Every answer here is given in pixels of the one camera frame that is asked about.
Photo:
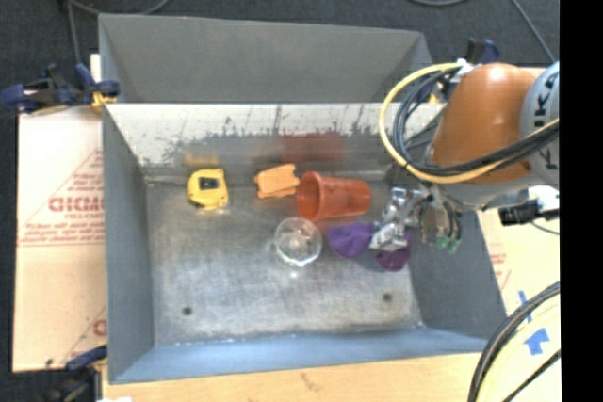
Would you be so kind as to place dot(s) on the pale orange sponge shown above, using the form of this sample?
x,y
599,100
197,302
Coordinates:
x,y
275,181

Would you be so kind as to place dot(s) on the yellow tape measure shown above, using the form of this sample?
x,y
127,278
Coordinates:
x,y
207,190

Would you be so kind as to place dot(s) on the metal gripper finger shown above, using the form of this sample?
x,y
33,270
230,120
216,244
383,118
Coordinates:
x,y
398,204
388,236

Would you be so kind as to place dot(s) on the grey metal bin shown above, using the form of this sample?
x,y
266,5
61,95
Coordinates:
x,y
264,296

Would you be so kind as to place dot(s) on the purple cloth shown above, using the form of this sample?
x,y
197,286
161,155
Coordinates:
x,y
348,240

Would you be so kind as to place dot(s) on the black cylinder on white bracket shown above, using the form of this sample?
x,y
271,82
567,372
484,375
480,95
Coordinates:
x,y
520,211

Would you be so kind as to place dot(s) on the orange-red plastic cup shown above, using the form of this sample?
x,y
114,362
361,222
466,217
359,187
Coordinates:
x,y
337,197

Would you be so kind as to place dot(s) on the cardboard board with red print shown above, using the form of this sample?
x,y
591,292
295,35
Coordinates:
x,y
56,278

